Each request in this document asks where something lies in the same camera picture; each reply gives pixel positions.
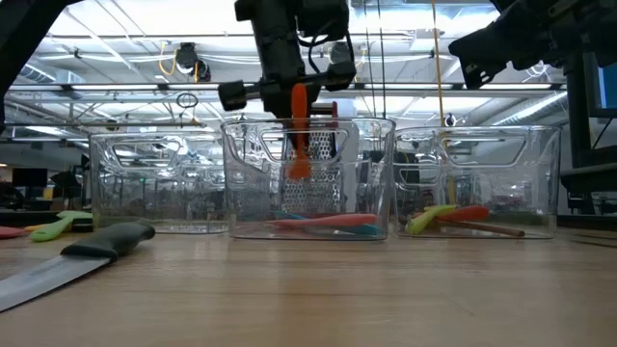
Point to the black aluminium table frame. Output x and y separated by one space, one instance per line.
588 221

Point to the yellow silicone spatula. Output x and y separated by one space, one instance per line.
34 227

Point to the red and metal box grater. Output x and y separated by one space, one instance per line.
318 193

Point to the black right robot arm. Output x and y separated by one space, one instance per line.
602 29

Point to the clear plastic bin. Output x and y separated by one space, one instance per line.
144 193
250 193
530 193

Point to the black computer monitor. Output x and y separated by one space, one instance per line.
608 87

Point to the brown wooden spoon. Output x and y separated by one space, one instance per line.
496 228

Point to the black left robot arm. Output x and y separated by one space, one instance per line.
19 19

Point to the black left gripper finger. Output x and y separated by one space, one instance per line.
287 111
313 108

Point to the green silicone spatula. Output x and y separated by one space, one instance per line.
48 232

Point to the blue silicone spatula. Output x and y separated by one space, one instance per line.
366 230

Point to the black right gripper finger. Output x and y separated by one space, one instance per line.
482 45
482 77

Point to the red silicone spoon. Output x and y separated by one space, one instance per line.
470 213

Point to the orange silicone spatula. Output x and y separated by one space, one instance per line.
300 144

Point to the lime green silicone spoon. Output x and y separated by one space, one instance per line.
424 219

